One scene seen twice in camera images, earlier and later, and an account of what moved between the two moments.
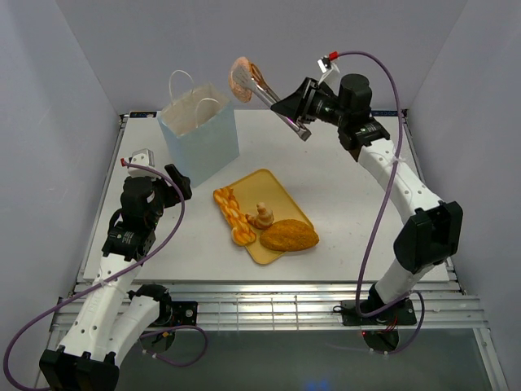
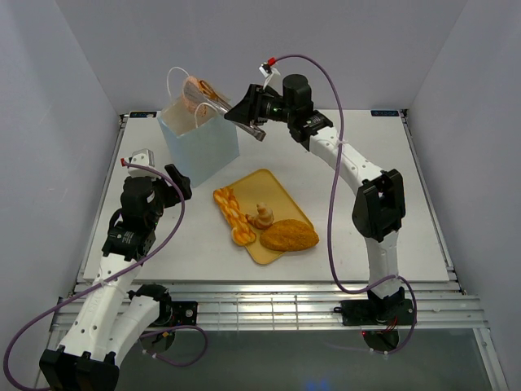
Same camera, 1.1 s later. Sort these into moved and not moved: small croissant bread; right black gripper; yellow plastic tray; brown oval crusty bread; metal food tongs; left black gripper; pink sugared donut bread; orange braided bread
Moved: pink sugared donut bread; right black gripper; metal food tongs
Not moved: small croissant bread; orange braided bread; yellow plastic tray; left black gripper; brown oval crusty bread
